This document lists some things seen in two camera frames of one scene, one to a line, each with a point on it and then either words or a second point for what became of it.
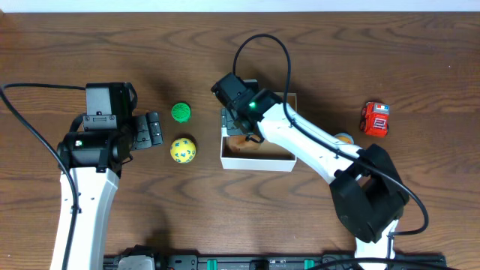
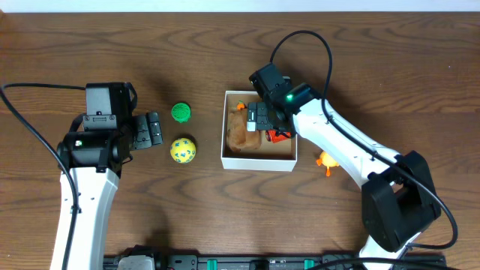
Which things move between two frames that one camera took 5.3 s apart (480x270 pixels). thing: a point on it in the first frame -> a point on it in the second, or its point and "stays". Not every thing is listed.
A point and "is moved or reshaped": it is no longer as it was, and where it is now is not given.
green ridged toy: x=181 y=112 stays
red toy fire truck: x=375 y=118 is moved or reshaped
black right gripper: x=235 y=115 -> x=259 y=116
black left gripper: x=142 y=131 stays
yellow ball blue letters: x=183 y=150 stays
